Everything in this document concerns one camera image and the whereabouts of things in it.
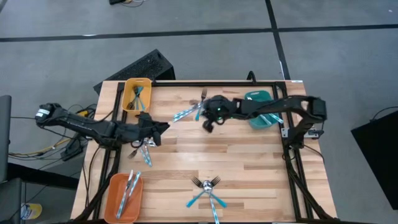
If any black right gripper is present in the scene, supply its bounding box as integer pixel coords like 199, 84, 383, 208
201, 95, 239, 134

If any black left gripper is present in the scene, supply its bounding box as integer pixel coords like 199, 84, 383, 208
136, 111, 171, 147

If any yellow plastic bin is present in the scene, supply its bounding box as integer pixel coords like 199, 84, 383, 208
121, 77, 152, 113

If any teal plastic bin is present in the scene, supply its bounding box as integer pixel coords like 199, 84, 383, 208
244, 90, 284, 131

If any black perforated box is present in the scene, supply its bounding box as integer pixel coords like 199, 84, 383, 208
93, 49, 177, 95

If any orange plastic bin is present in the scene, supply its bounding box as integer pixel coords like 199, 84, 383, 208
103, 172, 144, 224

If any yellow wipes canister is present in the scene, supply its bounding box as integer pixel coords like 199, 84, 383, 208
20, 202, 43, 221

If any black equipment case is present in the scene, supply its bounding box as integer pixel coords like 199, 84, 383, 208
350, 109, 398, 211

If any black metal table frame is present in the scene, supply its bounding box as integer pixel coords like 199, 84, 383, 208
73, 80, 338, 224

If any black curved cable loop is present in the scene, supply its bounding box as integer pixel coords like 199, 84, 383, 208
246, 70, 258, 85

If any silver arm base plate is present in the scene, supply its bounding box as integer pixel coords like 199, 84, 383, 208
280, 127, 325, 139

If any yellow cable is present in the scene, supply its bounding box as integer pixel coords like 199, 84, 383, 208
9, 108, 91, 156

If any black floor cable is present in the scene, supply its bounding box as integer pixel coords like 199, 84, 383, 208
369, 105, 398, 123

